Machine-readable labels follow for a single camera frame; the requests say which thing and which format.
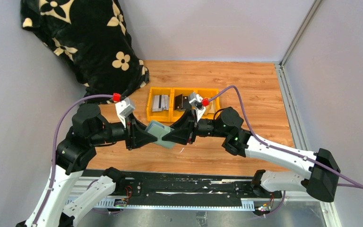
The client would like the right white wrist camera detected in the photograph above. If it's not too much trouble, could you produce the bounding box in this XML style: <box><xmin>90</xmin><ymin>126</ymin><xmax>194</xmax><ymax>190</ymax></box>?
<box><xmin>188</xmin><ymin>92</ymin><xmax>206</xmax><ymax>122</ymax></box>

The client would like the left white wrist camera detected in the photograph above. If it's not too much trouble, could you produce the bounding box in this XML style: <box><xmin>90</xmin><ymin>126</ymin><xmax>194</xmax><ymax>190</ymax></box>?
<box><xmin>115</xmin><ymin>97</ymin><xmax>136</xmax><ymax>128</ymax></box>

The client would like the purple cable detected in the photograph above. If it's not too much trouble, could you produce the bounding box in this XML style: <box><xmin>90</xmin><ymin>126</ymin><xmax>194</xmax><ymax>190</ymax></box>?
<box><xmin>201</xmin><ymin>85</ymin><xmax>363</xmax><ymax>194</ymax></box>
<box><xmin>31</xmin><ymin>92</ymin><xmax>121</xmax><ymax>227</ymax></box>

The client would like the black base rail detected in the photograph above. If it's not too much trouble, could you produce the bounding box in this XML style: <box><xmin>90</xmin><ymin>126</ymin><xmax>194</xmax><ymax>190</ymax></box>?
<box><xmin>59</xmin><ymin>168</ymin><xmax>317</xmax><ymax>212</ymax></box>

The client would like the black floral blanket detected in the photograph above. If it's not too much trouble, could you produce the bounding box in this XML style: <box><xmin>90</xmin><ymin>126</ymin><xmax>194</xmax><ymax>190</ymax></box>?
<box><xmin>20</xmin><ymin>0</ymin><xmax>149</xmax><ymax>96</ymax></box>

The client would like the silver cards stack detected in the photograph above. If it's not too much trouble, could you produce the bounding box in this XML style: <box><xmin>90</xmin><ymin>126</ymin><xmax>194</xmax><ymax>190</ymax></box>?
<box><xmin>151</xmin><ymin>95</ymin><xmax>170</xmax><ymax>112</ymax></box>

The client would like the aluminium frame post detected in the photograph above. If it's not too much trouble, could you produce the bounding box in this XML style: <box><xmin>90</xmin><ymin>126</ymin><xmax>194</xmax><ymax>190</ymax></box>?
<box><xmin>279</xmin><ymin>0</ymin><xmax>324</xmax><ymax>68</ymax></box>

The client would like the middle yellow plastic bin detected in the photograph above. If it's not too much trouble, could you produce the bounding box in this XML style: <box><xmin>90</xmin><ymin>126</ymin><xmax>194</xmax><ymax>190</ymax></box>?
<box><xmin>171</xmin><ymin>87</ymin><xmax>194</xmax><ymax>122</ymax></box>

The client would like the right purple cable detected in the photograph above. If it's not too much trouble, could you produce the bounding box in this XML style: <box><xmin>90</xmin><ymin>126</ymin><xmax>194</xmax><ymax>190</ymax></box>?
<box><xmin>201</xmin><ymin>85</ymin><xmax>363</xmax><ymax>194</ymax></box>

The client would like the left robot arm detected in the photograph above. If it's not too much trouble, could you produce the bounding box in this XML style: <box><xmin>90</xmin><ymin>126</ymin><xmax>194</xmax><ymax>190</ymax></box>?
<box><xmin>17</xmin><ymin>104</ymin><xmax>157</xmax><ymax>227</ymax></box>

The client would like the left yellow plastic bin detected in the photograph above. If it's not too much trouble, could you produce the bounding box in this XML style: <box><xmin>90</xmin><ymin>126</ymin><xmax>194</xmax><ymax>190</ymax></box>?
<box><xmin>146</xmin><ymin>87</ymin><xmax>174</xmax><ymax>122</ymax></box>

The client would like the green card holder wallet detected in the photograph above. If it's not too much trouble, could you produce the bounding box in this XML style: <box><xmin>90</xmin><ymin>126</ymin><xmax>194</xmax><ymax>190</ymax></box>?
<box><xmin>145</xmin><ymin>120</ymin><xmax>175</xmax><ymax>149</ymax></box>

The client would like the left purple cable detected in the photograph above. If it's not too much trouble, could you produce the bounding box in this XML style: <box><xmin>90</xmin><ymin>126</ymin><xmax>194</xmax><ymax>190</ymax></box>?
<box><xmin>31</xmin><ymin>92</ymin><xmax>121</xmax><ymax>227</ymax></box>

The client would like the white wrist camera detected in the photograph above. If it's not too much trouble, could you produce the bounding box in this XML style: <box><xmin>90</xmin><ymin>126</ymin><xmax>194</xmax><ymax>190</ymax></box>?
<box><xmin>115</xmin><ymin>97</ymin><xmax>136</xmax><ymax>128</ymax></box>
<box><xmin>188</xmin><ymin>92</ymin><xmax>206</xmax><ymax>122</ymax></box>

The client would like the black cards stack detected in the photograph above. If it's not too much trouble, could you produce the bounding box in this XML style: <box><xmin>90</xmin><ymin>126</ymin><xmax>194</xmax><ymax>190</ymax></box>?
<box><xmin>174</xmin><ymin>94</ymin><xmax>191</xmax><ymax>112</ymax></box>

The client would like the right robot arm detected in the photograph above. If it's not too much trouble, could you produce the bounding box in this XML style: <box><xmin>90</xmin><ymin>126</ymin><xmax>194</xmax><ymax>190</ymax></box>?
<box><xmin>162</xmin><ymin>107</ymin><xmax>341</xmax><ymax>202</ymax></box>

